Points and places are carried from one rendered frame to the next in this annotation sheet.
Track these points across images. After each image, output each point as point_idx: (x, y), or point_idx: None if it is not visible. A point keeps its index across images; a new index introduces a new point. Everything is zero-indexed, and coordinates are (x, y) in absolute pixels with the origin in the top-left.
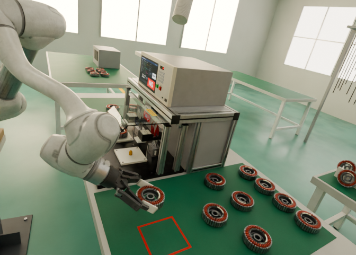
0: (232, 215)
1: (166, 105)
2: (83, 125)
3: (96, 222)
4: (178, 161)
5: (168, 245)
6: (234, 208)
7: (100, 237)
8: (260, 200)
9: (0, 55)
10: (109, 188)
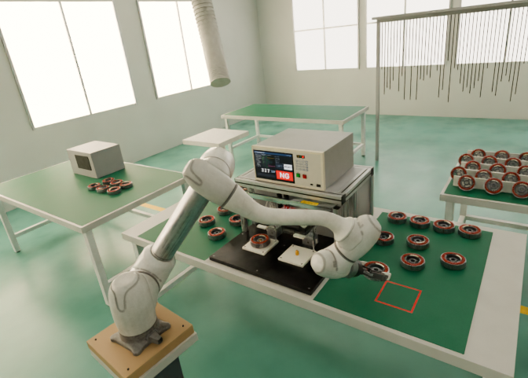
0: (421, 255)
1: (322, 189)
2: (363, 229)
3: (346, 315)
4: None
5: (407, 299)
6: (417, 251)
7: (361, 321)
8: (427, 234)
9: (247, 211)
10: (318, 290)
